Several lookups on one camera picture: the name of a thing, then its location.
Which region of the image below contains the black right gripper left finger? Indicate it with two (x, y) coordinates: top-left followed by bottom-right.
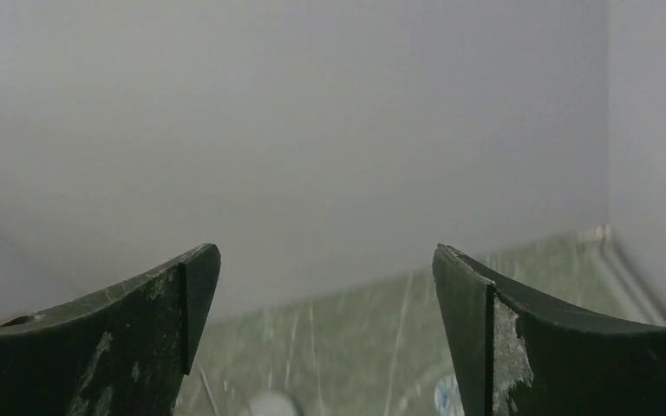
(0, 244), (221, 415)

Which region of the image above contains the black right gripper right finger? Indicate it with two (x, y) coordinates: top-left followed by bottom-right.
(432, 244), (666, 415)

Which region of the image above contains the blue white round tin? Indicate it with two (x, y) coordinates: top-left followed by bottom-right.
(434, 374), (465, 416)

